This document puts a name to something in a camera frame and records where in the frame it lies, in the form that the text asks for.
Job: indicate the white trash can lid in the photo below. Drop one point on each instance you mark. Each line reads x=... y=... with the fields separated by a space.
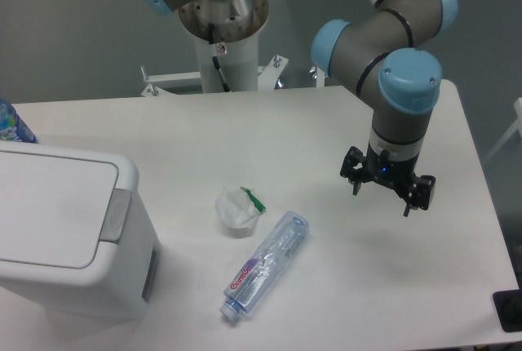
x=53 y=207

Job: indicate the crumpled white tissue wrapper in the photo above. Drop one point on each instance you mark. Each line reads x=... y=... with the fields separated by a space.
x=239 y=210

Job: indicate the white trash can body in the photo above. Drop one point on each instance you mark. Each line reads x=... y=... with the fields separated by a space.
x=118 y=282

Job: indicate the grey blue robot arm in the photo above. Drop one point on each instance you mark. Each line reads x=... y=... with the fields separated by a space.
x=379 y=61

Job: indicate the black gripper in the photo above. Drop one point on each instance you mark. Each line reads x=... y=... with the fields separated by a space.
x=417 y=191

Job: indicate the black device at table edge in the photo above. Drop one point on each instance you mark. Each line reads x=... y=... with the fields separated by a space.
x=508 y=306

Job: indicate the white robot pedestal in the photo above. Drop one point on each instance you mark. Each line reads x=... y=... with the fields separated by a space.
x=226 y=39

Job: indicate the blue labelled bottle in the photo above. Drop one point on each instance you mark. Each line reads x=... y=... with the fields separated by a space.
x=13 y=127

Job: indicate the clear empty plastic bottle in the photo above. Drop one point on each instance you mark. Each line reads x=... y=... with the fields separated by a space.
x=261 y=270

